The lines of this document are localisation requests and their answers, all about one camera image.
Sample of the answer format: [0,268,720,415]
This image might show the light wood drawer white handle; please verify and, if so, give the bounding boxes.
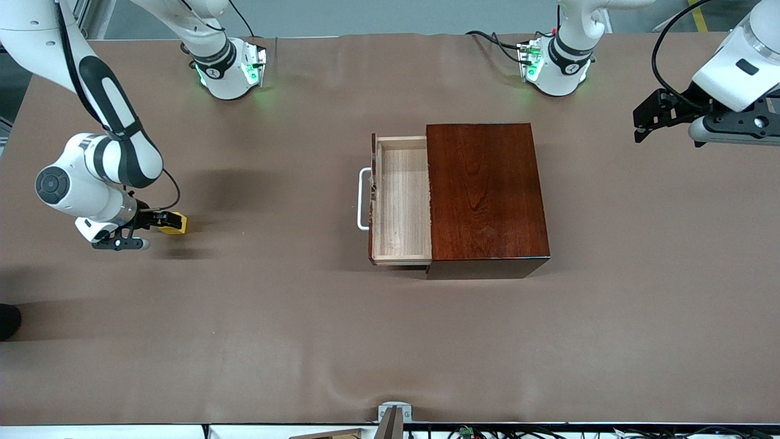
[357,133,433,266]

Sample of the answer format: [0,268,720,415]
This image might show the black shoe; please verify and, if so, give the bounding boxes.
[0,304,23,342]

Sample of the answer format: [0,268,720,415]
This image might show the metal base connector plate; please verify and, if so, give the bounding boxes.
[243,40,268,87]
[517,40,544,81]

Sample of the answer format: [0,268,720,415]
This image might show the table cover sheet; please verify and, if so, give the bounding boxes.
[0,32,780,426]

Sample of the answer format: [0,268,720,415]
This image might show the dark brown wooden cabinet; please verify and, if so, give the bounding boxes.
[425,123,551,280]

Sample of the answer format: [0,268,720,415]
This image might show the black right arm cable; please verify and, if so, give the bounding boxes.
[160,167,182,212]

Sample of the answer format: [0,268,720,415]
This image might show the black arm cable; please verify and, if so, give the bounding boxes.
[651,0,715,105]
[160,167,182,212]

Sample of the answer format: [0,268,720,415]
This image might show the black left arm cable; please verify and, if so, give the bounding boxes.
[651,0,715,105]

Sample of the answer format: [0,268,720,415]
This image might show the black base cable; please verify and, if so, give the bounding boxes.
[465,29,526,65]

